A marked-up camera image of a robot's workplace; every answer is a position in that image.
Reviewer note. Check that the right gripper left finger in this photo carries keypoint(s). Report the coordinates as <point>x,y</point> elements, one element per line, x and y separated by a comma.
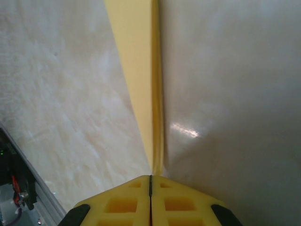
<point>122,204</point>

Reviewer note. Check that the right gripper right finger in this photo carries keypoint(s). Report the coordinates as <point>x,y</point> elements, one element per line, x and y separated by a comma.
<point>181,204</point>

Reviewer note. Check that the controller board with green light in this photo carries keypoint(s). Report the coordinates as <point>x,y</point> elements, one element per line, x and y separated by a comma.
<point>2,151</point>

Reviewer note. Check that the long aluminium mounting rail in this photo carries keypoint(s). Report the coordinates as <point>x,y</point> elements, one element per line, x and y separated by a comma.
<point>45,195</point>

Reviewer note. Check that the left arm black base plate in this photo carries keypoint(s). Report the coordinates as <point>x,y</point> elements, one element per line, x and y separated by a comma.
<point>14,164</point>

